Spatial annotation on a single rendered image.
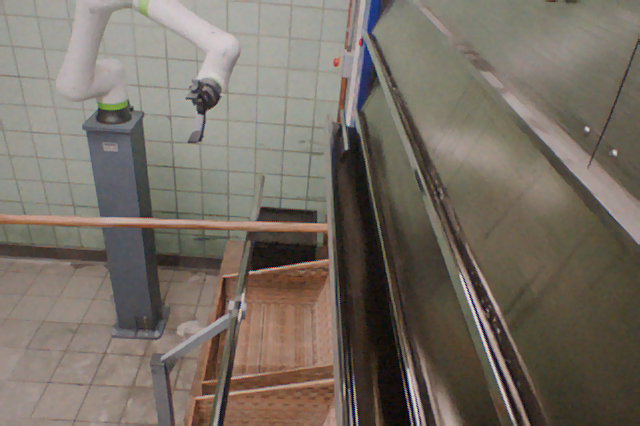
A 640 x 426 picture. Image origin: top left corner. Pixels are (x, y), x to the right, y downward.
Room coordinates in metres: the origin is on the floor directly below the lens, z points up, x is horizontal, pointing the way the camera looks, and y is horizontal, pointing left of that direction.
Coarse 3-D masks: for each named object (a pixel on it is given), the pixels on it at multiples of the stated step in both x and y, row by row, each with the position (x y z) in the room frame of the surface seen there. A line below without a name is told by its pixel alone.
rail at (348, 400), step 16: (336, 176) 1.23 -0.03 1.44; (336, 192) 1.14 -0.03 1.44; (336, 208) 1.06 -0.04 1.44; (336, 224) 0.99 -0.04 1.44; (336, 240) 0.93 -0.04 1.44; (336, 256) 0.87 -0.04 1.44; (336, 272) 0.82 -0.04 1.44; (336, 288) 0.77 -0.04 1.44; (336, 304) 0.73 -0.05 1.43; (352, 368) 0.57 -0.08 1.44; (352, 384) 0.54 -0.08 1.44; (352, 400) 0.51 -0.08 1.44; (352, 416) 0.48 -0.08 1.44
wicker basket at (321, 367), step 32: (224, 288) 1.61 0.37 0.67; (256, 288) 1.62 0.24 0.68; (288, 288) 1.64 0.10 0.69; (320, 288) 1.65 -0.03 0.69; (288, 320) 1.55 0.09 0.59; (320, 320) 1.50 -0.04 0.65; (256, 352) 1.36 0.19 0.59; (288, 352) 1.37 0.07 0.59; (320, 352) 1.36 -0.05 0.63; (256, 384) 1.09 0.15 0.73
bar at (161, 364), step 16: (256, 192) 1.56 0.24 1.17; (256, 208) 1.46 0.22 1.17; (240, 272) 1.11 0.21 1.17; (240, 288) 1.04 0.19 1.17; (240, 304) 0.98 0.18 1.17; (224, 320) 0.97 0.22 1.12; (240, 320) 0.93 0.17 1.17; (208, 336) 0.97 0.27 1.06; (176, 352) 0.96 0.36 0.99; (224, 352) 0.82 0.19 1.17; (160, 368) 0.95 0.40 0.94; (224, 368) 0.77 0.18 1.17; (160, 384) 0.95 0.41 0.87; (224, 384) 0.73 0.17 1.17; (160, 400) 0.95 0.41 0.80; (224, 400) 0.69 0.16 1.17; (160, 416) 0.94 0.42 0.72; (224, 416) 0.65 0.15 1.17
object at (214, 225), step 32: (32, 224) 1.23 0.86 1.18; (64, 224) 1.23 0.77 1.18; (96, 224) 1.25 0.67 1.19; (128, 224) 1.26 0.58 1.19; (160, 224) 1.27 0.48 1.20; (192, 224) 1.29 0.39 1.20; (224, 224) 1.30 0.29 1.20; (256, 224) 1.31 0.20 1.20; (288, 224) 1.33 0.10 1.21; (320, 224) 1.35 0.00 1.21
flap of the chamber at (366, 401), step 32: (352, 128) 1.68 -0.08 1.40; (352, 160) 1.41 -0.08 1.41; (352, 192) 1.21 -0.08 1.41; (352, 224) 1.05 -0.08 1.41; (352, 256) 0.91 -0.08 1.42; (352, 288) 0.80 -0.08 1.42; (384, 288) 0.83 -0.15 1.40; (352, 320) 0.71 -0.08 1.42; (384, 320) 0.73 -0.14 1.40; (352, 352) 0.63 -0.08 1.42; (384, 352) 0.65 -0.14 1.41; (384, 384) 0.57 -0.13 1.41; (384, 416) 0.51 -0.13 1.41
